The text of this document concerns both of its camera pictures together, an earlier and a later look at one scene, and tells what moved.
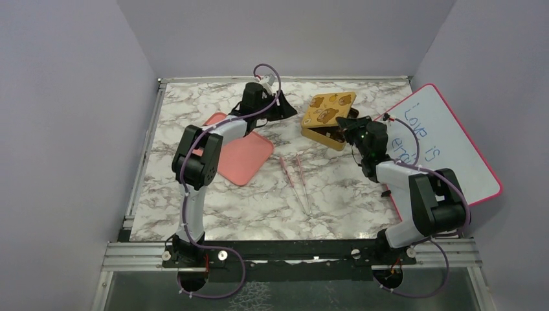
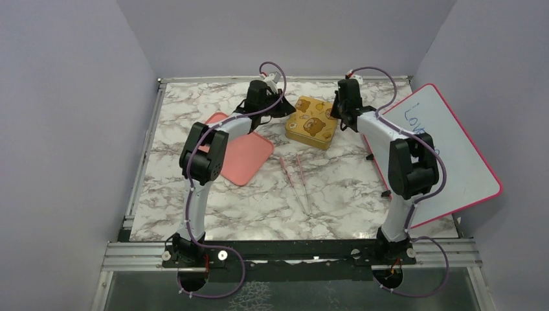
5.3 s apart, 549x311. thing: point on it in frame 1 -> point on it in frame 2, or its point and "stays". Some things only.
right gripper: [351, 125] -> [334, 113]
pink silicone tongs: [302, 177] stays
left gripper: [281, 110] stays
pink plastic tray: [241, 159] stays
